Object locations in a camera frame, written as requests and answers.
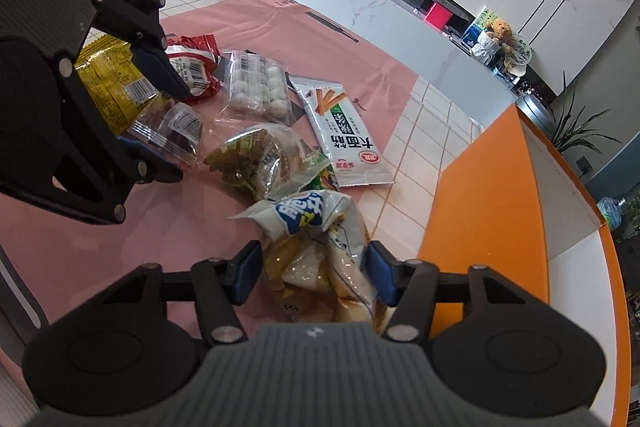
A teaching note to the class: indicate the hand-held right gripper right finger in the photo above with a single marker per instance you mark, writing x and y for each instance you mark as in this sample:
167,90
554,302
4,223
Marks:
382,279

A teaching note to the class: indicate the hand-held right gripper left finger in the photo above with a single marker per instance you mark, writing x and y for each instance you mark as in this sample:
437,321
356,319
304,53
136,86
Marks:
245,274

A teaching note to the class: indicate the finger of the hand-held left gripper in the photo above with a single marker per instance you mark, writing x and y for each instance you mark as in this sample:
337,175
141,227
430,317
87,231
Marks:
157,69
132,148

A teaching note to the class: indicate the clear packet of dark snack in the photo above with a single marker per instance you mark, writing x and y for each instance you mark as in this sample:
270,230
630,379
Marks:
172,129

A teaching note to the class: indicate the yellow snack packet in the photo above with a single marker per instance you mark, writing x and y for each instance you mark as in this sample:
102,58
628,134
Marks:
107,82

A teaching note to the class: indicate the white and blue chips bag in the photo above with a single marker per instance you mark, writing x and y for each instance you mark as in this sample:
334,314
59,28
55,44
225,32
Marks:
320,257

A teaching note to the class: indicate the clear packet of white candies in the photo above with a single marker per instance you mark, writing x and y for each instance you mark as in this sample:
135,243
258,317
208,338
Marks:
255,82

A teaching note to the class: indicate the orange box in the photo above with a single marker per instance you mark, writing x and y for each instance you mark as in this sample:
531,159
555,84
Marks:
475,217

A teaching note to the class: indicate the white packet with stick print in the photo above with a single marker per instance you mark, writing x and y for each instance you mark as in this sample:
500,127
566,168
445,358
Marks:
345,132

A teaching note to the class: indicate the clear packet of brown-green snacks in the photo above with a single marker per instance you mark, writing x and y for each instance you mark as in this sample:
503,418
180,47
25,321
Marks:
250,157

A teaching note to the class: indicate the red snack packet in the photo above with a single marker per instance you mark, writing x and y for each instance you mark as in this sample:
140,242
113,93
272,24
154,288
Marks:
200,57

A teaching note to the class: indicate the green printed snack packet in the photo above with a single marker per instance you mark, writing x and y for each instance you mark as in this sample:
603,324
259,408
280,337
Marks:
325,174

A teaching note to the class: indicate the dark grey bin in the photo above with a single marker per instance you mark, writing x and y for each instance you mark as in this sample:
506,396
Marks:
535,109

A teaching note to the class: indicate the blue water bottle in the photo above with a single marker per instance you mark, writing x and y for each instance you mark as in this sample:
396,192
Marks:
612,212

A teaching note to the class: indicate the green potted plant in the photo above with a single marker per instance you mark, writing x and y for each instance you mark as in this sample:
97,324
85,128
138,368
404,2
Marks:
570,127

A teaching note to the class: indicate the white wrapped bouquet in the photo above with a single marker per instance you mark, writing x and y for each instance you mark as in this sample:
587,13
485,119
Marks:
484,49

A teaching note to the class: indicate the white bag with green print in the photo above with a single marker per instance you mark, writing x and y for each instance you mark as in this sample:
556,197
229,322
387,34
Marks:
517,57

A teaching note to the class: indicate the red box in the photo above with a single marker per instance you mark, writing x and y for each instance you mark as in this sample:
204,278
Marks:
439,16

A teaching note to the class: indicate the brown teddy bear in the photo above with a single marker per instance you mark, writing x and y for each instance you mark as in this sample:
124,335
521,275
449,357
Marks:
500,31

